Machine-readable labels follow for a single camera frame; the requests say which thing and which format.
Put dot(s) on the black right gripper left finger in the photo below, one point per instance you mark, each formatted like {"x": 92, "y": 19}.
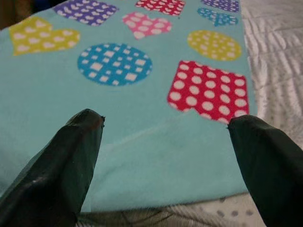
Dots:
{"x": 52, "y": 172}

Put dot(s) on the teal blanket with colourful shapes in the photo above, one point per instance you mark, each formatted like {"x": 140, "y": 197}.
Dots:
{"x": 130, "y": 82}

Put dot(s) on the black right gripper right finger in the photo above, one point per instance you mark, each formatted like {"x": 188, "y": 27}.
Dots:
{"x": 272, "y": 170}

